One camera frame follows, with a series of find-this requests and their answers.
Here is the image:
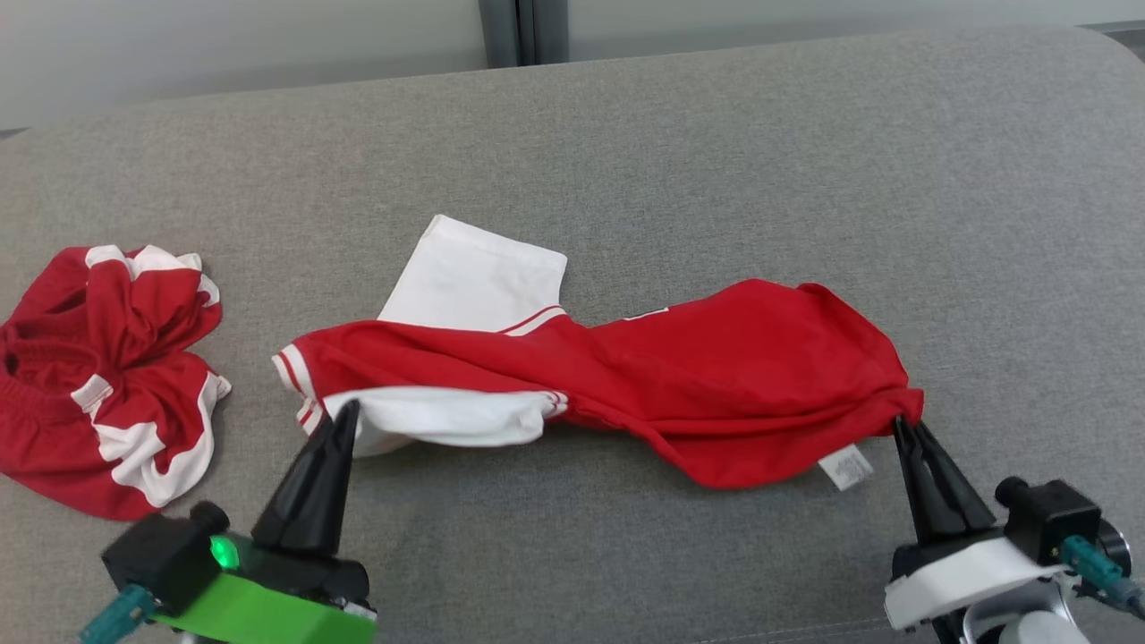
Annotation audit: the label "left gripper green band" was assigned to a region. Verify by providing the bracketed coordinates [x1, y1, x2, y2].
[152, 401, 377, 644]

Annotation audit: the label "teal right camera cable plug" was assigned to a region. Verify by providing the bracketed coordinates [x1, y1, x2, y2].
[1061, 535, 1145, 620]

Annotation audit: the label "red white basketball jersey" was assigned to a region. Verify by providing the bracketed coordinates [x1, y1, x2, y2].
[273, 215, 925, 491]

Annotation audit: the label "teal left camera cable plug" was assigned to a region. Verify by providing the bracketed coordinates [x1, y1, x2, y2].
[79, 584, 160, 644]

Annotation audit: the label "red white sports shorts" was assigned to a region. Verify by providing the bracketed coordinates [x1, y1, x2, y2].
[0, 243, 232, 521]

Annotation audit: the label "grey partition post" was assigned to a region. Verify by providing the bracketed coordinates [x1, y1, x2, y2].
[477, 0, 571, 69]

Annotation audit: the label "teal camera cable plug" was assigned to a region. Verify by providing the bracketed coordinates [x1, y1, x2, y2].
[79, 584, 160, 644]
[1061, 535, 1145, 620]

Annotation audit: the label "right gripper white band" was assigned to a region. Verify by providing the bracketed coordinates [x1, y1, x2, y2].
[884, 417, 1067, 631]

